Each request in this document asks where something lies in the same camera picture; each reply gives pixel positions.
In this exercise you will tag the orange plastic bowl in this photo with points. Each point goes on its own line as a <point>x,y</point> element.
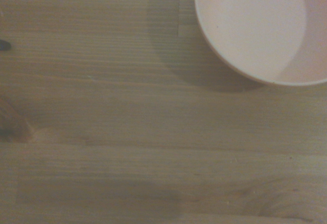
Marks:
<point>255,24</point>

